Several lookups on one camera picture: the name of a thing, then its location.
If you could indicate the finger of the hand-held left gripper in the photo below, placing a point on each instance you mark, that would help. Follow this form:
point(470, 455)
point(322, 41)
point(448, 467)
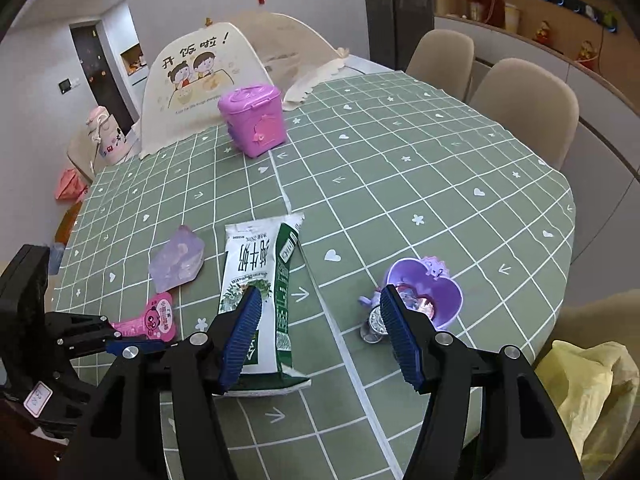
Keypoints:
point(115, 346)
point(82, 327)

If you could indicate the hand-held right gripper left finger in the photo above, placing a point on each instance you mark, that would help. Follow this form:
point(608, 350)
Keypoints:
point(245, 330)

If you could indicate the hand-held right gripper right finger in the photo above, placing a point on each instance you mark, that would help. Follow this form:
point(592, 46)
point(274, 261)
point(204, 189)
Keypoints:
point(397, 335)

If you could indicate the pink cartoon pouch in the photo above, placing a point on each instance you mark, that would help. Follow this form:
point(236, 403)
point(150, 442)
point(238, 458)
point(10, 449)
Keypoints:
point(150, 322)

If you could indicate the green white milk carton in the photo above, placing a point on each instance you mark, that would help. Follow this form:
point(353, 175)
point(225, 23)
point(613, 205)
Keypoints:
point(277, 280)

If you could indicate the yellow plastic bag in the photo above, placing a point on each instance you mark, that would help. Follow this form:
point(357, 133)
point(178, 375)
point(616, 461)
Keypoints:
point(585, 390)

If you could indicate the purple heart-shaped bowl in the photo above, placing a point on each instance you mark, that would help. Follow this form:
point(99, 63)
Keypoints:
point(440, 300)

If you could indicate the translucent purple wrapper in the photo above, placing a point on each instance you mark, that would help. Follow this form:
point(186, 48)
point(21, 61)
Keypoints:
point(175, 260)

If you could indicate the dark red clothing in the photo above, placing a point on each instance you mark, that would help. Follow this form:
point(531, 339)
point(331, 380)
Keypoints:
point(10, 425)

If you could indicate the orange box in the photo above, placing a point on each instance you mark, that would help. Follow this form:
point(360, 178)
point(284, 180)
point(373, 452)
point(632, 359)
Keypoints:
point(67, 222)

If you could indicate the pink paper bag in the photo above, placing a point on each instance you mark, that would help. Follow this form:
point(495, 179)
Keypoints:
point(71, 185)

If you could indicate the green checked tablecloth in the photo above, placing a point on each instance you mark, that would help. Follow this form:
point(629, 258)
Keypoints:
point(400, 185)

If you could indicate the beige dining chair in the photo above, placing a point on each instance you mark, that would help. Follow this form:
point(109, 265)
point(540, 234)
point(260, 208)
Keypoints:
point(600, 315)
point(440, 60)
point(525, 105)
point(80, 152)

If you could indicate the pink white printed bag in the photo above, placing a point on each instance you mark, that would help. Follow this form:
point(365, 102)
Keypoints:
point(112, 137)

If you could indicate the pink mini bin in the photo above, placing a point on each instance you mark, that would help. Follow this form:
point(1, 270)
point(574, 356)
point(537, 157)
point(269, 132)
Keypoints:
point(250, 125)

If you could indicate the dark door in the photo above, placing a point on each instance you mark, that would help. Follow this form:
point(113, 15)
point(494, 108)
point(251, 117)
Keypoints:
point(100, 70)

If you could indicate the plain beige food cover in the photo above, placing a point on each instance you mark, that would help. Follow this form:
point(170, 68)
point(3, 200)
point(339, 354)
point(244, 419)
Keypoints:
point(290, 40)

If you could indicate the small red gold figurine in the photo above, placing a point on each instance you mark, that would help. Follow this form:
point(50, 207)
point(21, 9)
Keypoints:
point(586, 55)
point(542, 34)

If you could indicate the white cup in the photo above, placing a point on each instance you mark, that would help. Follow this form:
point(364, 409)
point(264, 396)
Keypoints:
point(511, 16)

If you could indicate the wall switch panel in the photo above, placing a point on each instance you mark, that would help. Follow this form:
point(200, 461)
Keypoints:
point(67, 85)

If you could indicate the black wall hook rack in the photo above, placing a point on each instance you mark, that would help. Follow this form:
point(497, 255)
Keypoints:
point(575, 2)

